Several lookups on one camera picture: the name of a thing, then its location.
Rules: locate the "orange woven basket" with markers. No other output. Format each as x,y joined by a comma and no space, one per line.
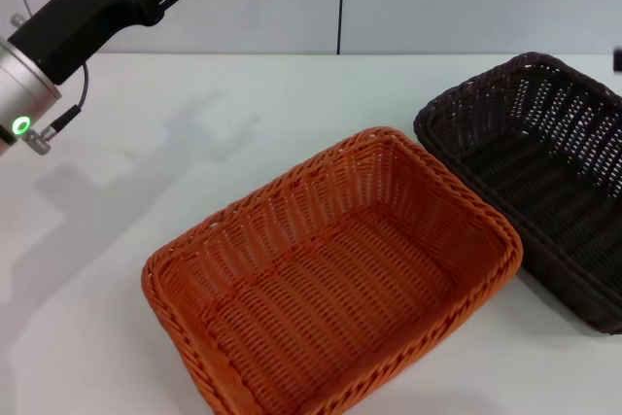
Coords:
340,298

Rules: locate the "dark brown woven basket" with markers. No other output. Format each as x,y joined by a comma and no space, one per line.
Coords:
549,177

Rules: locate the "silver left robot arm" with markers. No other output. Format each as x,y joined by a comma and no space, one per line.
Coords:
19,84

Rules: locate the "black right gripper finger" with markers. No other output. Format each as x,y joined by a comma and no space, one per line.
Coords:
618,59

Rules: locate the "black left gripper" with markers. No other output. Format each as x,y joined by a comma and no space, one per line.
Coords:
92,7

